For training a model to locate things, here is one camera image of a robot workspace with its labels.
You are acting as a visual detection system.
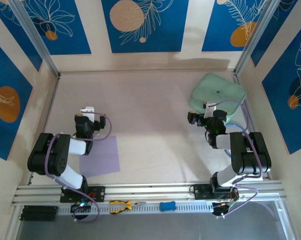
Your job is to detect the purple paper sheet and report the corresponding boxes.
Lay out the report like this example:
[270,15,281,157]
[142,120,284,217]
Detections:
[79,135,121,179]

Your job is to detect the blue stethoscope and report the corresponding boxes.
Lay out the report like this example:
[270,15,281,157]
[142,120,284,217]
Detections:
[224,121,245,158]

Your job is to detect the mint green zip case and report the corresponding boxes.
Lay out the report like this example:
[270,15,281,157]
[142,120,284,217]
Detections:
[188,72,247,124]

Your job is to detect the small electronics board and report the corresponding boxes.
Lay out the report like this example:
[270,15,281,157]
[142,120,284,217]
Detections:
[70,199,93,221]
[211,192,241,220]

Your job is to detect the blue bone-shaped sponge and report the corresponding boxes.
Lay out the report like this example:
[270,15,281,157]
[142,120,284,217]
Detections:
[159,201,177,213]

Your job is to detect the black stacked blocks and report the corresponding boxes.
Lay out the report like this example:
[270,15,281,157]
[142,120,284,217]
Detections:
[19,205,59,222]

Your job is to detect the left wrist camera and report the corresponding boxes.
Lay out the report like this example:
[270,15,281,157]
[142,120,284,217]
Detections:
[79,105,96,124]

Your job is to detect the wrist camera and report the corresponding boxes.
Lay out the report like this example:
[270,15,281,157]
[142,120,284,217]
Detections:
[79,105,96,124]
[202,100,218,119]

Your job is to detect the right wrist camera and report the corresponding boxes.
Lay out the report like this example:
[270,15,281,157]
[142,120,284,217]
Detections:
[202,100,218,119]

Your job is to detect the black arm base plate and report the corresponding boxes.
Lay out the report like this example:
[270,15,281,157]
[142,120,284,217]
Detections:
[59,186,106,203]
[190,184,239,201]

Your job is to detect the blue floral wall poster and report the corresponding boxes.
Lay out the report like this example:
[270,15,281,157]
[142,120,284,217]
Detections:
[21,0,92,56]
[0,0,43,73]
[0,36,34,161]
[201,0,269,53]
[261,21,301,155]
[101,0,190,54]
[250,0,301,68]

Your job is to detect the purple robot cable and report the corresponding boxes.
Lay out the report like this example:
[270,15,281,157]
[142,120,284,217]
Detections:
[207,99,264,216]
[44,112,113,224]

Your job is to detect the grey slotted cable duct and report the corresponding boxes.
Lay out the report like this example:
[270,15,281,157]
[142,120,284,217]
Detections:
[57,201,215,216]

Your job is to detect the yellow handled pliers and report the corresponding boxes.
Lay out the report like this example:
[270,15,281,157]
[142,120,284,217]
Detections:
[109,199,147,215]

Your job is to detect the aluminium rail frame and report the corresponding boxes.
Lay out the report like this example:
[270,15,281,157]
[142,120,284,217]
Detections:
[11,180,288,206]

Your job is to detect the aluminium frame post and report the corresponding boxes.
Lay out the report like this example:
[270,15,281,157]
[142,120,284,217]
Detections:
[8,0,61,78]
[234,0,283,75]

